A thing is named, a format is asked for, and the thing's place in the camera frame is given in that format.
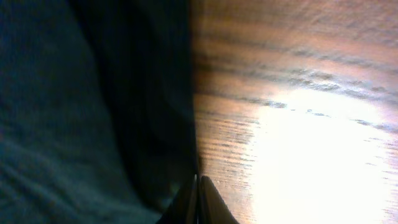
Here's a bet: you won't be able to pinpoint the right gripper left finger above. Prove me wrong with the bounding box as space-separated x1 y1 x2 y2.
156 175 198 224

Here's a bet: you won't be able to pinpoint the black shorts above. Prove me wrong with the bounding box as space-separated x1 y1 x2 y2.
1 0 197 223

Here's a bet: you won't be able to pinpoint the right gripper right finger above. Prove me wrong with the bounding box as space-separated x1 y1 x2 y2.
198 175 239 224

